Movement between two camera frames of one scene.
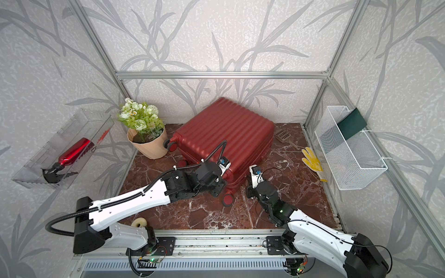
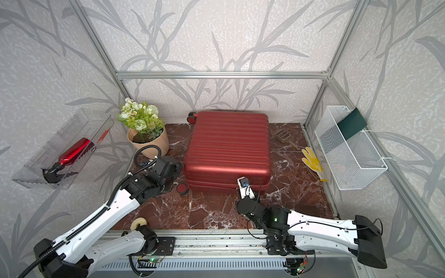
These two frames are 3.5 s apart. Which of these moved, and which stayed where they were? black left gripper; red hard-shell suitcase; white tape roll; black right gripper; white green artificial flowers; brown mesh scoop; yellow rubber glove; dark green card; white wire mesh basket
Moved: red hard-shell suitcase; black right gripper; black left gripper
Stayed: brown mesh scoop; white tape roll; white wire mesh basket; white green artificial flowers; yellow rubber glove; dark green card
